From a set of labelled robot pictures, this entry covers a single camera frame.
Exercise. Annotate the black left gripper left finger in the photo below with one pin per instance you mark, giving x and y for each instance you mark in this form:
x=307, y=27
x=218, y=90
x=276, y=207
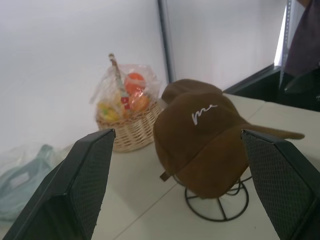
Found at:
x=75, y=190

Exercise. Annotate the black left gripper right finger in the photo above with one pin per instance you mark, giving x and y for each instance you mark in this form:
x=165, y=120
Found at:
x=282, y=185

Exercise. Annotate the brown cap with white script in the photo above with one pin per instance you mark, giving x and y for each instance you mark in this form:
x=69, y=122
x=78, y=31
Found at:
x=200, y=150

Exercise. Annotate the pale green plastic bag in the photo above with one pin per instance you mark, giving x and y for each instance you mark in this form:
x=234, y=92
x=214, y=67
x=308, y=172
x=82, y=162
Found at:
x=22, y=180

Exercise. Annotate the yellow toy bananas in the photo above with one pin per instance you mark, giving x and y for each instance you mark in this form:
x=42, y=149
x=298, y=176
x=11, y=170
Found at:
x=108, y=113

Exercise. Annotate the orange toy fruit in wrap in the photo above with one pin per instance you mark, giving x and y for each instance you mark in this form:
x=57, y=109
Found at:
x=140, y=103

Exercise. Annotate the clear plastic wrap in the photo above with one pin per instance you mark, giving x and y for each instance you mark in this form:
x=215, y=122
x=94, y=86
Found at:
x=106, y=82

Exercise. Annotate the round orange toy fruit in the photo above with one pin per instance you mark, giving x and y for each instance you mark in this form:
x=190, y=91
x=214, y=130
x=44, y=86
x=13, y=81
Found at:
x=135, y=82

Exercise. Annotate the dark purple hanging cloth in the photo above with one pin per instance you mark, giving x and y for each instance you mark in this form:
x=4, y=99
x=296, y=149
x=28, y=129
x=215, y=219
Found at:
x=303, y=37

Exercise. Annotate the black partition base frame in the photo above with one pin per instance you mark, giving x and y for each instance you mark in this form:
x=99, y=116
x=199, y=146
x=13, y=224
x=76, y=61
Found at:
x=262, y=85

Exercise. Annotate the white perforated metal rail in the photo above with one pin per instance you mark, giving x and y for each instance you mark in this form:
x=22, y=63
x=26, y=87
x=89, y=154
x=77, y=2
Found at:
x=283, y=32

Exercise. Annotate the dark vertical partition post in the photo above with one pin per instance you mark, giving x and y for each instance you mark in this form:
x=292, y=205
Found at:
x=165, y=40

